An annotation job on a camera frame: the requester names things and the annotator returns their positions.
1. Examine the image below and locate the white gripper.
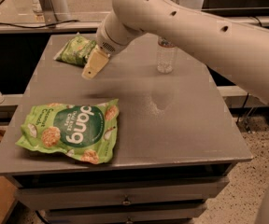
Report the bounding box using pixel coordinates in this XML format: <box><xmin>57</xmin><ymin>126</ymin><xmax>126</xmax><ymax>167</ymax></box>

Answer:
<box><xmin>82</xmin><ymin>11</ymin><xmax>145</xmax><ymax>79</ymax></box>

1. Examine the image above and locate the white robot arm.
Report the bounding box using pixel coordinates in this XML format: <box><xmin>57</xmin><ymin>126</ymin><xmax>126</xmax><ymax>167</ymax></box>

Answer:
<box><xmin>96</xmin><ymin>0</ymin><xmax>269</xmax><ymax>105</ymax></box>

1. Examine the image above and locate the green jalapeno chip bag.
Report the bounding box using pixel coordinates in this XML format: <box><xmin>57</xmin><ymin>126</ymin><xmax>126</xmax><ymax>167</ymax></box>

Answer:
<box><xmin>54</xmin><ymin>34</ymin><xmax>96</xmax><ymax>66</ymax></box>

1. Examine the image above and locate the green Dang rice chips bag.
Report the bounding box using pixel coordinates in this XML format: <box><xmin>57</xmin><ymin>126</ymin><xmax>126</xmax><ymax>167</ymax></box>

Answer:
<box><xmin>17</xmin><ymin>99</ymin><xmax>120</xmax><ymax>164</ymax></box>

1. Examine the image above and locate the clear plastic water bottle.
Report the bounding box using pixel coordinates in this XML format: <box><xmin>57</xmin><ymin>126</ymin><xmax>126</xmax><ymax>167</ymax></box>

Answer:
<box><xmin>157</xmin><ymin>36</ymin><xmax>177</xmax><ymax>74</ymax></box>

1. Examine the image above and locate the grey drawer cabinet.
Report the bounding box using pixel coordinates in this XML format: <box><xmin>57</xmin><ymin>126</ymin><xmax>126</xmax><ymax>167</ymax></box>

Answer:
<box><xmin>0</xmin><ymin>30</ymin><xmax>254</xmax><ymax>224</ymax></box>

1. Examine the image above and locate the lower drawer with knob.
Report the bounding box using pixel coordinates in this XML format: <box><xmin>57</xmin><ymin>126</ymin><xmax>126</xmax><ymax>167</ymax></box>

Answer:
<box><xmin>46</xmin><ymin>203</ymin><xmax>206</xmax><ymax>224</ymax></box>

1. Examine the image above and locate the drawer with knob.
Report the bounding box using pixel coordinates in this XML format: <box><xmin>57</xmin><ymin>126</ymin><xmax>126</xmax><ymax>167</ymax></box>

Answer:
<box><xmin>46</xmin><ymin>203</ymin><xmax>206</xmax><ymax>224</ymax></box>
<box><xmin>15</xmin><ymin>176</ymin><xmax>229</xmax><ymax>210</ymax></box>

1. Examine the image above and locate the upper drawer with knob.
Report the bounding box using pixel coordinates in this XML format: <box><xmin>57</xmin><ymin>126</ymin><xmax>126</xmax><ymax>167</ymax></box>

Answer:
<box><xmin>15</xmin><ymin>176</ymin><xmax>229</xmax><ymax>210</ymax></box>

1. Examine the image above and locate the grey metal rail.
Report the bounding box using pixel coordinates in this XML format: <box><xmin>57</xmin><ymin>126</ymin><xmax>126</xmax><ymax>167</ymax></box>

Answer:
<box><xmin>0</xmin><ymin>16</ymin><xmax>269</xmax><ymax>34</ymax></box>

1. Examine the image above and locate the black cable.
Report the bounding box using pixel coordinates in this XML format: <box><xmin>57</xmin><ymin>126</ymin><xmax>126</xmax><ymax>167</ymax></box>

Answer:
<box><xmin>0</xmin><ymin>19</ymin><xmax>80</xmax><ymax>30</ymax></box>

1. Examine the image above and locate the grey metal post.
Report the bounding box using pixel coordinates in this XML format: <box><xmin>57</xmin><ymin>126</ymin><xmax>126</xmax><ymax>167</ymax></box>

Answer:
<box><xmin>33</xmin><ymin>0</ymin><xmax>71</xmax><ymax>24</ymax></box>

